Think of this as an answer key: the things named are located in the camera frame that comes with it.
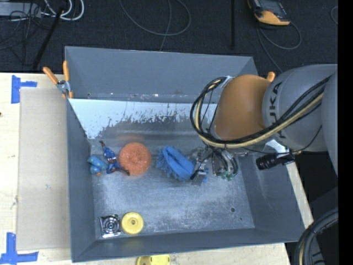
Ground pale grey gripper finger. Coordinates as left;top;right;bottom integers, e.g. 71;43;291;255
191;149;206;168
190;168;208;187

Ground blue fluffy cloth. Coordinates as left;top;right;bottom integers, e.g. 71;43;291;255
154;145;197;182

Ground grey metal bin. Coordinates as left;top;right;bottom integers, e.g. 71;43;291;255
63;46;307;263

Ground orange round sponge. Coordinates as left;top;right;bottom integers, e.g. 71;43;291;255
118;141;153;177

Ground yellow round disc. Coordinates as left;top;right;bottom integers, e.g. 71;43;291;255
121;211;145;235

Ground blue toy figure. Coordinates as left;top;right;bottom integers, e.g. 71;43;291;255
99;140;131;177

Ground silver square metal piece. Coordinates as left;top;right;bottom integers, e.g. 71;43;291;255
99;213;122;239

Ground blue toy animal yellow spots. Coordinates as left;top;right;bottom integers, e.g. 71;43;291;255
87;154;109;177

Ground black cylinder on white bracket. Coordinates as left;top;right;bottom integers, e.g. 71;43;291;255
255;144;296;171

